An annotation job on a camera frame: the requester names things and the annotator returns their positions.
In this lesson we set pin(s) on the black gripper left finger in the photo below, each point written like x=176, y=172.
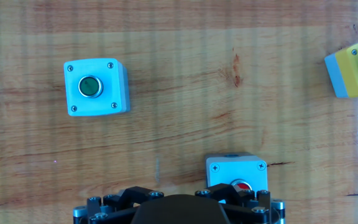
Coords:
x=110, y=208

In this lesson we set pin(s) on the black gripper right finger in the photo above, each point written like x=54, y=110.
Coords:
x=253, y=211

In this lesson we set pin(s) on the grey box red button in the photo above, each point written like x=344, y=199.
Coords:
x=238, y=171

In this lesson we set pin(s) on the grey box green button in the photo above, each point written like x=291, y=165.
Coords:
x=110, y=84

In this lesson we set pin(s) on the yellow box green mushroom button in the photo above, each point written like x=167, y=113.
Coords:
x=350, y=71

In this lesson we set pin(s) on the wood-grain table mat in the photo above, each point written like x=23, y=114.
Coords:
x=179, y=62

